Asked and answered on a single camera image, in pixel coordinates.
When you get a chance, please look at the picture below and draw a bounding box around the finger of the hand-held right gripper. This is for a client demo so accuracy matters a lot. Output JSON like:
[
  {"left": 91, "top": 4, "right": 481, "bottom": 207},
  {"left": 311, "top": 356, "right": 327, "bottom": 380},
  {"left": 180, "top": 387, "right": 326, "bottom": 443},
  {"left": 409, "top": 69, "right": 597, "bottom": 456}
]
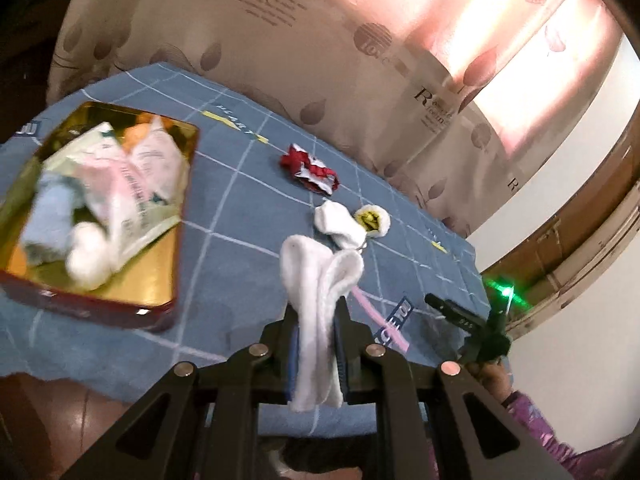
[{"left": 424, "top": 294, "right": 483, "bottom": 328}]

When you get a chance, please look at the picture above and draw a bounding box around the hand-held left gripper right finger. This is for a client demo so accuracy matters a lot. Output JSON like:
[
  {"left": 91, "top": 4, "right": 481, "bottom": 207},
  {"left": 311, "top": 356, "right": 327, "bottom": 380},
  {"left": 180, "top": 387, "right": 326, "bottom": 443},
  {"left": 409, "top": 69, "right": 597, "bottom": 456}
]
[{"left": 334, "top": 297, "right": 576, "bottom": 480}]

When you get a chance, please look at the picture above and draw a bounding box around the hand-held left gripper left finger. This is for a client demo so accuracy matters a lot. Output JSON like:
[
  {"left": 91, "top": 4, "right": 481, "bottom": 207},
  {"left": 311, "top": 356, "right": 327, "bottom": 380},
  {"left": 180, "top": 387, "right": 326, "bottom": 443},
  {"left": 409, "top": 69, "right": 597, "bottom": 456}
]
[{"left": 62, "top": 305, "right": 301, "bottom": 480}]

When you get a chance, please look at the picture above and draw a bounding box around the fluffy white yellow sock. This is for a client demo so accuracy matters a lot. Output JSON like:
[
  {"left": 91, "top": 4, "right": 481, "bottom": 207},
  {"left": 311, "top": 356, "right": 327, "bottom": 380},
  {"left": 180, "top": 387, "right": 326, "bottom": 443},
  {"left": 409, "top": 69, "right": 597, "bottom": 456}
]
[{"left": 353, "top": 205, "right": 392, "bottom": 237}]

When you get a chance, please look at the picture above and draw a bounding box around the white ribbed sock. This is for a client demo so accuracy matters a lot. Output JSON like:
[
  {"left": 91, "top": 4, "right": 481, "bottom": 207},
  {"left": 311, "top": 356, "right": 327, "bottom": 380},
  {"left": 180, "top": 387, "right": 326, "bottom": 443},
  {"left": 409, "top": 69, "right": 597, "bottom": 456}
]
[{"left": 314, "top": 201, "right": 367, "bottom": 251}]

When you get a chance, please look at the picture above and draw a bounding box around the red tin box gold inside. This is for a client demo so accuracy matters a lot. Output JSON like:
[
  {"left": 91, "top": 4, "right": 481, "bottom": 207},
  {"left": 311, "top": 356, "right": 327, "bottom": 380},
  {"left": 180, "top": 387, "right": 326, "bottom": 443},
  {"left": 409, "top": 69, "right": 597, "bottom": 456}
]
[{"left": 0, "top": 101, "right": 200, "bottom": 333}]

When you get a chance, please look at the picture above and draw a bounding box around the red and white ruffled cloth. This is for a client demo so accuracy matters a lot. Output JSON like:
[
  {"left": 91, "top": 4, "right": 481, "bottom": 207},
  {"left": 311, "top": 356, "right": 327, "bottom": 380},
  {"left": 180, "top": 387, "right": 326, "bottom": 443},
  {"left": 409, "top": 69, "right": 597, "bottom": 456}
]
[{"left": 280, "top": 143, "right": 341, "bottom": 196}]

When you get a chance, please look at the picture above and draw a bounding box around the orange soft toy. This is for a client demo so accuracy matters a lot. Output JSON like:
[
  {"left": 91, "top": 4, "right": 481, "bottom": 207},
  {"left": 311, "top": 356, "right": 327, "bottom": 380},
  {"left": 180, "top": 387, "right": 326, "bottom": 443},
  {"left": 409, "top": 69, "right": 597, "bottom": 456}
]
[{"left": 122, "top": 122, "right": 151, "bottom": 153}]

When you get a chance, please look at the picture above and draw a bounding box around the light blue fuzzy sock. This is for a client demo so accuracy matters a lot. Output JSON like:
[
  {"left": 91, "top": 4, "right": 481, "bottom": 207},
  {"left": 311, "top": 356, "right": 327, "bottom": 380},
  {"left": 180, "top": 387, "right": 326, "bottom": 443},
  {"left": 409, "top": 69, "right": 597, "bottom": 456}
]
[{"left": 20, "top": 172, "right": 83, "bottom": 261}]

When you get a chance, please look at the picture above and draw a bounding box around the person's right forearm purple sleeve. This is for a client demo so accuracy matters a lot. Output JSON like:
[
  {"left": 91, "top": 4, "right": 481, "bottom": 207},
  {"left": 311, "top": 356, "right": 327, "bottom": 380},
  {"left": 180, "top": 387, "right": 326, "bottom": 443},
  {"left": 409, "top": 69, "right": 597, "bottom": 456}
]
[{"left": 500, "top": 390, "right": 640, "bottom": 480}]

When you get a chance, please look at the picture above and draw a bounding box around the person's right hand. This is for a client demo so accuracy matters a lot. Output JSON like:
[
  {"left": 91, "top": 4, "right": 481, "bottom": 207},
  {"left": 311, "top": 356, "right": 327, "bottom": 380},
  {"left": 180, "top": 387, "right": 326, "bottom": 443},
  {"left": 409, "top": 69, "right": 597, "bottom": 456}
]
[{"left": 467, "top": 360, "right": 516, "bottom": 403}]

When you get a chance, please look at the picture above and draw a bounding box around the brown wooden door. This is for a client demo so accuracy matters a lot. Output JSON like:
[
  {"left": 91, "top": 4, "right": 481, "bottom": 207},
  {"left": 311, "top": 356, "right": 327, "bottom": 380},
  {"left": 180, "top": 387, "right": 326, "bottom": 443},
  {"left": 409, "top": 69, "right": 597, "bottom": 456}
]
[{"left": 480, "top": 125, "right": 640, "bottom": 341}]

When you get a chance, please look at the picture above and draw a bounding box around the beige leaf print curtain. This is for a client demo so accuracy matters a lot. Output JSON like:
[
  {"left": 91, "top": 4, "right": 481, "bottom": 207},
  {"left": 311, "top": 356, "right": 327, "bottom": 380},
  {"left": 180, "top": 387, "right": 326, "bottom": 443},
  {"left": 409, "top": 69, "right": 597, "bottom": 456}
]
[{"left": 47, "top": 0, "right": 626, "bottom": 238}]

